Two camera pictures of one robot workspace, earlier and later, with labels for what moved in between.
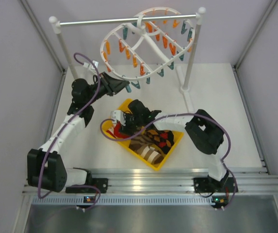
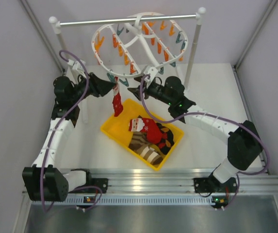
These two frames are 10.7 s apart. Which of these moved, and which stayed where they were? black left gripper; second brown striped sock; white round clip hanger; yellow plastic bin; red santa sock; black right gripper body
Moved: black left gripper; red santa sock; black right gripper body; white round clip hanger
Stayed: second brown striped sock; yellow plastic bin
